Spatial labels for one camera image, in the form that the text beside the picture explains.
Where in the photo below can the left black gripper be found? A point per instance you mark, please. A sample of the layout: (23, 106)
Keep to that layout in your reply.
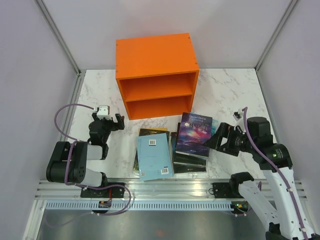
(111, 121)

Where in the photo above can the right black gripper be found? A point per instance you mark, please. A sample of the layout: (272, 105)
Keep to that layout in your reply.
(228, 130)

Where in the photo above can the Robinson Crusoe purple book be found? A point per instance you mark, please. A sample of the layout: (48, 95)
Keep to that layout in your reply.
(193, 132)

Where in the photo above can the green Alice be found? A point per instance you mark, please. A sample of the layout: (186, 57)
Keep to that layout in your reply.
(143, 132)

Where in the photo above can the light blue paperback book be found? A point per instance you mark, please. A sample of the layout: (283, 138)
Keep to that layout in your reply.
(154, 158)

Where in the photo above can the blue ocean cover book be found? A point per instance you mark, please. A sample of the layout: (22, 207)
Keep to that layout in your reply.
(215, 125)

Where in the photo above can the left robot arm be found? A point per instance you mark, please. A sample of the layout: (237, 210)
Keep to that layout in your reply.
(68, 162)

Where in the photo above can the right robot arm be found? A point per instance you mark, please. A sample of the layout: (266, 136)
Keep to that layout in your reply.
(285, 219)

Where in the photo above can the dark cover bottom book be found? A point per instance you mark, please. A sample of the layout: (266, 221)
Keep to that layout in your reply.
(187, 168)

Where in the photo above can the yellow thin book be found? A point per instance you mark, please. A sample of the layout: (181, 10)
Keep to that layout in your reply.
(159, 129)

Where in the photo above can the orange wooden shelf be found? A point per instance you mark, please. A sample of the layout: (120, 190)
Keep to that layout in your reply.
(156, 75)

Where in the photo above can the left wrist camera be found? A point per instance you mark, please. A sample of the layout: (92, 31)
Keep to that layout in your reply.
(103, 112)

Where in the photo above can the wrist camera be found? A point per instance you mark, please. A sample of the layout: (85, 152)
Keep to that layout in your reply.
(103, 112)
(238, 115)

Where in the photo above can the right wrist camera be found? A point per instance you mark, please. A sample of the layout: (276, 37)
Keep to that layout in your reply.
(238, 115)

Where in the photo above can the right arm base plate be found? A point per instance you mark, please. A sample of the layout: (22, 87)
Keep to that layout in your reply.
(223, 190)

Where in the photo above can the aluminium front rail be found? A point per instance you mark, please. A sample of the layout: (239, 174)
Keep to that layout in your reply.
(166, 189)

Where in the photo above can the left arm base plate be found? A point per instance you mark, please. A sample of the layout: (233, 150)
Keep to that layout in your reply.
(110, 193)

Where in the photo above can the white slotted cable duct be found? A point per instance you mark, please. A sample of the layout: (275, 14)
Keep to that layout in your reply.
(139, 205)

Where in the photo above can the left aluminium frame post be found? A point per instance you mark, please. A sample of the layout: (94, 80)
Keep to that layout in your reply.
(57, 34)

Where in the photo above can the aluminium frame post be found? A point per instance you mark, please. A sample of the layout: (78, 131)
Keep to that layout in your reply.
(277, 31)
(57, 34)

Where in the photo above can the right aluminium frame post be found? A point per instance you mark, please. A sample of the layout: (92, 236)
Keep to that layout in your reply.
(277, 31)

